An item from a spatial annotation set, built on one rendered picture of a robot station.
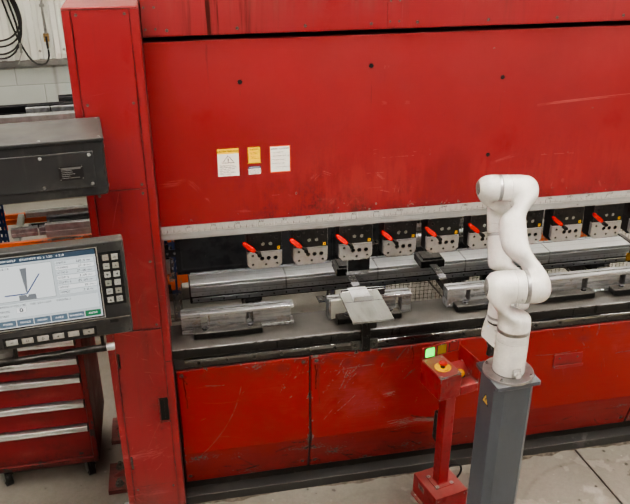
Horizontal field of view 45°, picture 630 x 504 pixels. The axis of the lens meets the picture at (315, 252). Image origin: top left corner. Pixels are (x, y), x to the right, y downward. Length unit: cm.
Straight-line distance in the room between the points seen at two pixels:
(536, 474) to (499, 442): 106
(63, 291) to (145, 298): 49
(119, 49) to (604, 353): 266
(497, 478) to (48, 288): 184
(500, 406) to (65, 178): 175
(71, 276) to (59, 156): 41
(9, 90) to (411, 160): 473
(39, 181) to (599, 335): 266
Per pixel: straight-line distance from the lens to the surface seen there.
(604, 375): 411
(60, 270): 266
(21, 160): 254
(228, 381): 344
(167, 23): 294
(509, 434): 309
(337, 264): 364
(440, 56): 318
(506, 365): 293
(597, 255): 420
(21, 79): 728
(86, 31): 275
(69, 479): 414
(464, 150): 333
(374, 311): 332
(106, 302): 272
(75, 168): 255
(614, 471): 427
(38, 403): 382
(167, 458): 354
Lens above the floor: 266
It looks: 26 degrees down
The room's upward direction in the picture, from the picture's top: straight up
